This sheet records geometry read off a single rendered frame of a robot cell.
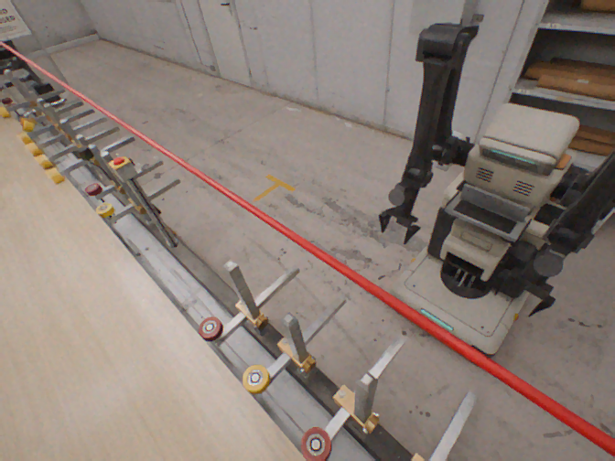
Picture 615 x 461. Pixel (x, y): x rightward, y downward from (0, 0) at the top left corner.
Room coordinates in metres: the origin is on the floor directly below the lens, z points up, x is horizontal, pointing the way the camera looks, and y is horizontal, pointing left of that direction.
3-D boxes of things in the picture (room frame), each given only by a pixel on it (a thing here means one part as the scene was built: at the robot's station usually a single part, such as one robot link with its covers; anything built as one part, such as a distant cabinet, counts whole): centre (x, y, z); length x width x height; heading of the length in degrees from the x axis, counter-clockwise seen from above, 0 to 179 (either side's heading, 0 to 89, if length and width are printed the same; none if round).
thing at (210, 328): (0.51, 0.38, 0.85); 0.08 x 0.08 x 0.11
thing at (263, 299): (0.64, 0.23, 0.81); 0.43 x 0.03 x 0.04; 130
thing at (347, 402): (0.21, -0.06, 0.83); 0.14 x 0.06 x 0.05; 40
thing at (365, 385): (0.19, -0.08, 0.92); 0.04 x 0.04 x 0.48; 40
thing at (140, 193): (1.14, 0.72, 0.93); 0.05 x 0.05 x 0.45; 40
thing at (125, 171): (1.14, 0.72, 1.18); 0.07 x 0.07 x 0.08; 40
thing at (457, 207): (0.72, -0.66, 0.99); 0.28 x 0.16 x 0.22; 40
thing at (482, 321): (0.91, -0.88, 0.16); 0.67 x 0.64 x 0.25; 130
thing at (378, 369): (0.25, -0.09, 0.83); 0.43 x 0.03 x 0.04; 130
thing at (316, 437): (0.13, 0.06, 0.85); 0.08 x 0.08 x 0.11
